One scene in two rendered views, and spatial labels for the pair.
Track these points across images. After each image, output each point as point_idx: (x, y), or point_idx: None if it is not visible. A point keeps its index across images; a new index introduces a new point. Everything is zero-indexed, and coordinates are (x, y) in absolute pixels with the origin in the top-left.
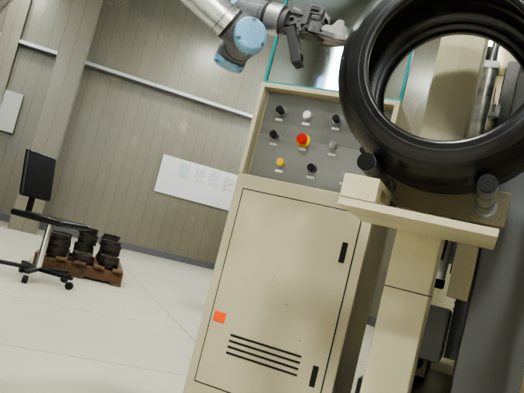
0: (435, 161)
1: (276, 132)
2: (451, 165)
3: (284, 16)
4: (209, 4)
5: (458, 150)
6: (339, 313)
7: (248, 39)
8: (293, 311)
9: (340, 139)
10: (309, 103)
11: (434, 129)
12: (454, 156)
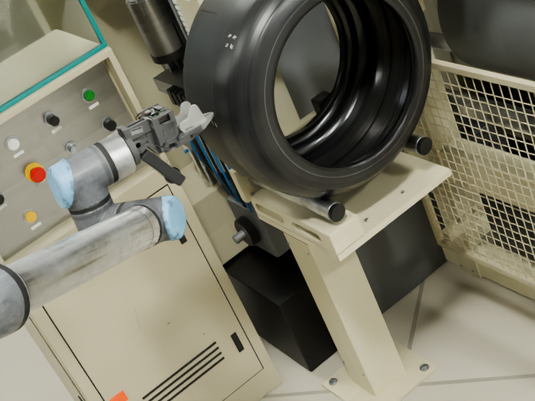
0: (386, 165)
1: (1, 195)
2: (396, 156)
3: (138, 153)
4: (141, 241)
5: (397, 143)
6: (216, 279)
7: (180, 225)
8: (179, 321)
9: (72, 134)
10: (1, 128)
11: None
12: (396, 149)
